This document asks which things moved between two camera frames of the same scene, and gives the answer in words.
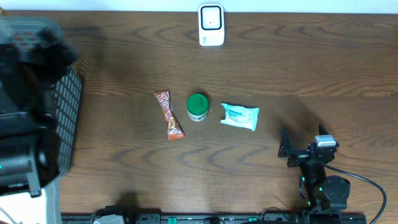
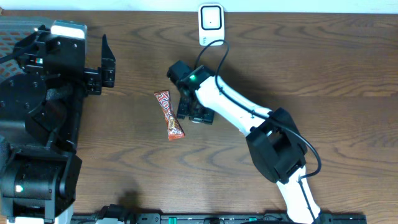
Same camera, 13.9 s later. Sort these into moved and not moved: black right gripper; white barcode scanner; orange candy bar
Moved: black right gripper
Not moved: orange candy bar; white barcode scanner
